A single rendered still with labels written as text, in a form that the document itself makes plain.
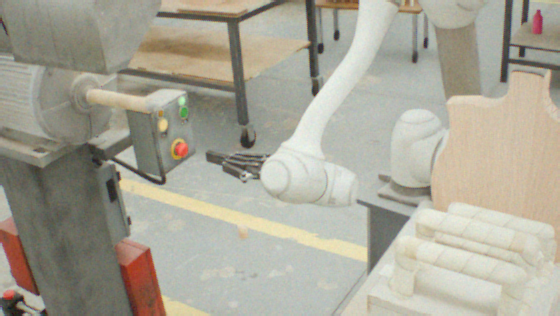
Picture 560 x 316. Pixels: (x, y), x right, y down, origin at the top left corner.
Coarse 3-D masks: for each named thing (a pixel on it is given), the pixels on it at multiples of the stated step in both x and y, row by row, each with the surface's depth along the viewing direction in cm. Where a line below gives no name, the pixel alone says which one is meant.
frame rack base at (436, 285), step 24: (384, 288) 96; (432, 288) 95; (456, 288) 94; (480, 288) 94; (552, 288) 92; (384, 312) 95; (408, 312) 92; (432, 312) 90; (456, 312) 90; (480, 312) 89; (552, 312) 94
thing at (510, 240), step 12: (420, 216) 95; (432, 216) 94; (444, 216) 93; (456, 216) 93; (432, 228) 94; (444, 228) 93; (456, 228) 92; (468, 228) 91; (480, 228) 90; (492, 228) 89; (504, 228) 89; (480, 240) 90; (492, 240) 89; (504, 240) 88; (516, 240) 87; (528, 240) 86; (516, 252) 88
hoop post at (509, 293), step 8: (504, 288) 82; (512, 288) 81; (520, 288) 80; (504, 296) 82; (512, 296) 81; (520, 296) 81; (504, 304) 83; (512, 304) 82; (520, 304) 82; (504, 312) 83; (512, 312) 82
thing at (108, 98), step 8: (96, 96) 137; (104, 96) 136; (112, 96) 135; (120, 96) 134; (128, 96) 133; (104, 104) 137; (112, 104) 135; (120, 104) 134; (128, 104) 132; (136, 104) 131; (144, 104) 130; (144, 112) 131
